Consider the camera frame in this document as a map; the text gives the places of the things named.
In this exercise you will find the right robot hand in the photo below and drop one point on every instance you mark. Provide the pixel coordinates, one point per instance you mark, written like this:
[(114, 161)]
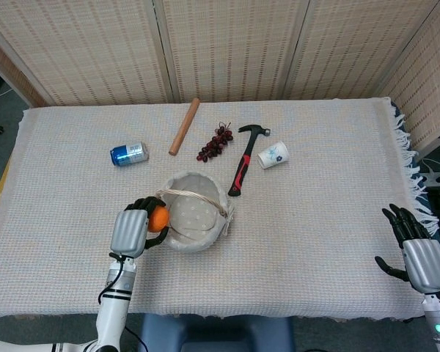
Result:
[(423, 265)]

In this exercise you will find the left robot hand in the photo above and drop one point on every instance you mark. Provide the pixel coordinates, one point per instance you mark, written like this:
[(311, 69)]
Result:
[(132, 231)]

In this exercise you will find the orange fruit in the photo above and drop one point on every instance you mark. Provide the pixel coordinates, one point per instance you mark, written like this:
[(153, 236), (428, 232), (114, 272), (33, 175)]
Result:
[(158, 219)]

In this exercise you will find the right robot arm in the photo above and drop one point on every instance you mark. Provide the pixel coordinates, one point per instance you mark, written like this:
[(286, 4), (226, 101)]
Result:
[(438, 322)]

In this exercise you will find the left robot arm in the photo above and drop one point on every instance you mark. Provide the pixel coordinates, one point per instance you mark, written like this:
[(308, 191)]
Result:
[(110, 308)]

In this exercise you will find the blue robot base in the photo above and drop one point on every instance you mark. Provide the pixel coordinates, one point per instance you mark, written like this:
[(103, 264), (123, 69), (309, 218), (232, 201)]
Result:
[(220, 333)]

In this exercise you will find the fabric-lined wicker basket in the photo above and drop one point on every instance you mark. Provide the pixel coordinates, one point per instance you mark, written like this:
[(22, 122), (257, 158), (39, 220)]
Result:
[(196, 216)]

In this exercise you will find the blue drink can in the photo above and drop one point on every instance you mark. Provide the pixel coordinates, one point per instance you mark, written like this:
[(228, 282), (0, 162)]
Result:
[(129, 153)]

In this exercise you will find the wooden rolling pin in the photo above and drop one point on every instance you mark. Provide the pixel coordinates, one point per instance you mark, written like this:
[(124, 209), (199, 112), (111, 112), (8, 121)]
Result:
[(184, 126)]

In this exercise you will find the bunch of dark red grapes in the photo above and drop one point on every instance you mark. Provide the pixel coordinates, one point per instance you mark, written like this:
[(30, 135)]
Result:
[(215, 143)]

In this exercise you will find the black and red claw hammer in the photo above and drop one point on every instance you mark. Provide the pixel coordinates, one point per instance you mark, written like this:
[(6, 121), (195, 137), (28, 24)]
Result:
[(246, 157)]

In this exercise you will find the white woven tablecloth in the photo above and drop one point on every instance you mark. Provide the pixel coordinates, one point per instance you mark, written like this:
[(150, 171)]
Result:
[(278, 256)]

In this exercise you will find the white paper cup blue flower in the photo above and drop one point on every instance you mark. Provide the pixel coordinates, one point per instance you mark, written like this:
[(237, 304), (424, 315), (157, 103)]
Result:
[(273, 155)]

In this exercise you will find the woven folding screen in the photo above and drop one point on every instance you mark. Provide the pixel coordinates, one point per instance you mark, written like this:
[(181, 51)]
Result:
[(220, 47)]

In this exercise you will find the grey metal bracket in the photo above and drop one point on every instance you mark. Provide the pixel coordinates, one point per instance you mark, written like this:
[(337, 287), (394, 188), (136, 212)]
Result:
[(434, 179)]

